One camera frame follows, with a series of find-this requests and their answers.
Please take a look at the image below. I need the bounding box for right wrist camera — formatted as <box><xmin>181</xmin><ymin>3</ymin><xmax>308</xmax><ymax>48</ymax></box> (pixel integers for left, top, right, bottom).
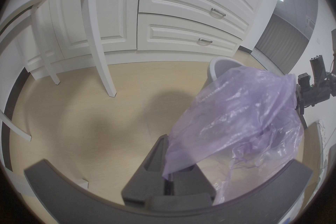
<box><xmin>298</xmin><ymin>73</ymin><xmax>312</xmax><ymax>87</ymax></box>

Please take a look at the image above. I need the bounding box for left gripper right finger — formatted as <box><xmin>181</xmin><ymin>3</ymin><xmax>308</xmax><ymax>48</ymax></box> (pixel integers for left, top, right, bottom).
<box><xmin>168</xmin><ymin>163</ymin><xmax>216</xmax><ymax>205</ymax></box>

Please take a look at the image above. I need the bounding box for white chair dark grey seat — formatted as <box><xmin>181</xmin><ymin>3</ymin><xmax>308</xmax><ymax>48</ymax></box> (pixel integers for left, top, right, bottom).
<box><xmin>0</xmin><ymin>0</ymin><xmax>117</xmax><ymax>190</ymax></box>

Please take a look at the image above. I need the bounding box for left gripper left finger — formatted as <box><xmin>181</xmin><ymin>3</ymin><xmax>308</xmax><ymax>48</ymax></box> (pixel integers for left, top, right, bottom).
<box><xmin>121</xmin><ymin>134</ymin><xmax>168</xmax><ymax>205</ymax></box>

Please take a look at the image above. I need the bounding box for grey curtain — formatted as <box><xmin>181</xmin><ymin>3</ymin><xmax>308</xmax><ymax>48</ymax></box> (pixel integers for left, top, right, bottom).
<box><xmin>255</xmin><ymin>13</ymin><xmax>310</xmax><ymax>74</ymax></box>

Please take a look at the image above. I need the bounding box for purple plastic bag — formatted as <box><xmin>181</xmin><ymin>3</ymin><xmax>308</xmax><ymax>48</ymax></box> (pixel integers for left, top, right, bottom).
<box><xmin>161</xmin><ymin>67</ymin><xmax>305</xmax><ymax>205</ymax></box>

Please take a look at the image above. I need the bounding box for grey trash bin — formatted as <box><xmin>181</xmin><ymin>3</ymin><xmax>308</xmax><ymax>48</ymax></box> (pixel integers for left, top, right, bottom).
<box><xmin>207</xmin><ymin>57</ymin><xmax>244</xmax><ymax>87</ymax></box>

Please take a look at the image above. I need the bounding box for white wardrobe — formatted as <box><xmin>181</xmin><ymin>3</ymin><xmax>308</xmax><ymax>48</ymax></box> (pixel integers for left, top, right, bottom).
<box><xmin>16</xmin><ymin>0</ymin><xmax>282</xmax><ymax>80</ymax></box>

